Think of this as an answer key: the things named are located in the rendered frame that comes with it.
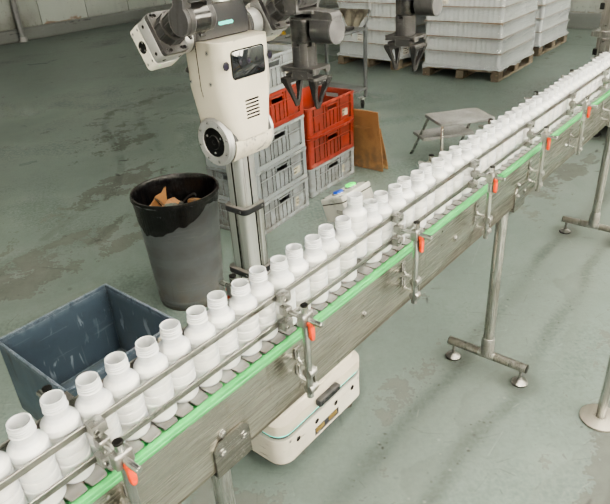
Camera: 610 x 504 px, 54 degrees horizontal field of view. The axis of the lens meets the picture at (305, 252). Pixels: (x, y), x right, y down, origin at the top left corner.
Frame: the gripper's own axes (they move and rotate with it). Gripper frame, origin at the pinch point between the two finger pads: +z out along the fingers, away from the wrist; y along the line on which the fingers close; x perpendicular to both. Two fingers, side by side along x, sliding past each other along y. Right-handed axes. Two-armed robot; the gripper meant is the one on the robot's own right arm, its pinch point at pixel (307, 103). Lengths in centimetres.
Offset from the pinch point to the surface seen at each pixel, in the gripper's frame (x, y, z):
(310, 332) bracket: -36, 26, 35
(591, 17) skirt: 984, -193, 125
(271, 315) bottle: -37, 17, 34
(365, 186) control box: 21.1, 2.1, 28.9
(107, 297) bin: -40, -43, 49
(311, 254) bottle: -21.4, 15.6, 27.0
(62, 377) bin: -59, -43, 64
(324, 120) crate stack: 224, -168, 87
